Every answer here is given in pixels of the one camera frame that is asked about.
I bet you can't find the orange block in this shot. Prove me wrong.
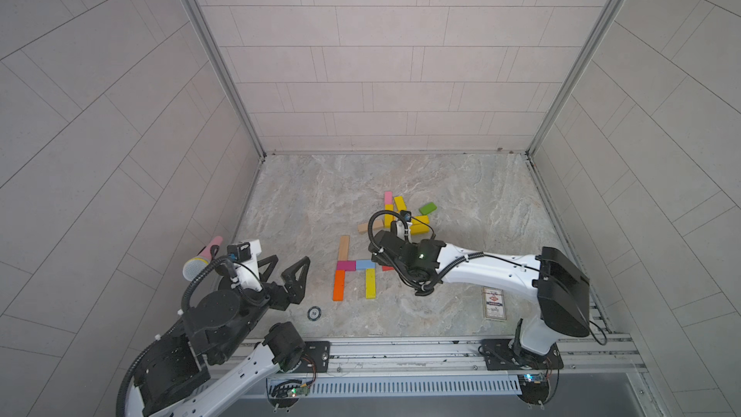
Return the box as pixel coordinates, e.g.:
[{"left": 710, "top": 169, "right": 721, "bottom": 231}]
[{"left": 332, "top": 270, "right": 345, "bottom": 302}]

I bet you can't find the light blue block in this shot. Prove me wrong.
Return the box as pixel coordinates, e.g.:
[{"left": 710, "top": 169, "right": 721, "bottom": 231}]
[{"left": 355, "top": 260, "right": 376, "bottom": 271}]

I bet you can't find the magenta block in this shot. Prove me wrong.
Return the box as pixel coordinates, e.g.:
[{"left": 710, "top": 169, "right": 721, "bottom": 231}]
[{"left": 337, "top": 261, "right": 356, "bottom": 271}]

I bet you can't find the natural wood block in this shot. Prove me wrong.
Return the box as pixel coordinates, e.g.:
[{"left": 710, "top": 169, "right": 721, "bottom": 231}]
[
  {"left": 357, "top": 218, "right": 384, "bottom": 234},
  {"left": 338, "top": 235, "right": 350, "bottom": 261}
]

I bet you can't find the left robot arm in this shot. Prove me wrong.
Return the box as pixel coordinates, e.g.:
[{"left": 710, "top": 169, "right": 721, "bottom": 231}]
[{"left": 115, "top": 237, "right": 311, "bottom": 416}]

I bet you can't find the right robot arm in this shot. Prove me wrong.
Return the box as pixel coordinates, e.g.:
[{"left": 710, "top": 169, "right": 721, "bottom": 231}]
[{"left": 369, "top": 230, "right": 592, "bottom": 356}]

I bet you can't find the upright yellow block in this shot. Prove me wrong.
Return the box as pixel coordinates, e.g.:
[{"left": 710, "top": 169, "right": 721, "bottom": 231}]
[{"left": 383, "top": 203, "right": 395, "bottom": 230}]

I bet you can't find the green block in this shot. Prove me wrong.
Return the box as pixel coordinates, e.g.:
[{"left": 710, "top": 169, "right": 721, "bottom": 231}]
[{"left": 419, "top": 202, "right": 437, "bottom": 215}]

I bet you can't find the small yellow block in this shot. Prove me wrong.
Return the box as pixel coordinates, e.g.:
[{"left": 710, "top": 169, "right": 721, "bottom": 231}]
[{"left": 394, "top": 196, "right": 408, "bottom": 212}]

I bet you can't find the playing card box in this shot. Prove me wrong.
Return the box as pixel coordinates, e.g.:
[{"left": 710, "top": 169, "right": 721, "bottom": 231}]
[{"left": 482, "top": 288, "right": 507, "bottom": 322}]

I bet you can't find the left circuit board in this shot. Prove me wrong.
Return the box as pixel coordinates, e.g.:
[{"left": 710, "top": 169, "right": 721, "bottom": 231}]
[{"left": 266, "top": 380, "right": 311, "bottom": 409}]

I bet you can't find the circuit board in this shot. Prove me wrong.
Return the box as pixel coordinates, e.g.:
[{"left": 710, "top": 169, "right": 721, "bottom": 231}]
[
  {"left": 266, "top": 380, "right": 311, "bottom": 409},
  {"left": 517, "top": 374, "right": 551, "bottom": 407}
]

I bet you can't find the right circuit board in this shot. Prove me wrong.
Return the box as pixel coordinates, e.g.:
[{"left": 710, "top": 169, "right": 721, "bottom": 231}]
[{"left": 517, "top": 374, "right": 551, "bottom": 407}]

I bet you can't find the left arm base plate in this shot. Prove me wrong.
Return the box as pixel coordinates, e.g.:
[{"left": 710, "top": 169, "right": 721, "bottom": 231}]
[{"left": 291, "top": 341, "right": 331, "bottom": 375}]

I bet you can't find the aluminium mounting rail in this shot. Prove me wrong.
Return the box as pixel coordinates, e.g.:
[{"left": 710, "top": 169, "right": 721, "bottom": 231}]
[{"left": 230, "top": 334, "right": 646, "bottom": 381}]

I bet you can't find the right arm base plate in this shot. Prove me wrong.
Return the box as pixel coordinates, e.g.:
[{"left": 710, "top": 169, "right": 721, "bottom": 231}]
[{"left": 478, "top": 339, "right": 563, "bottom": 372}]

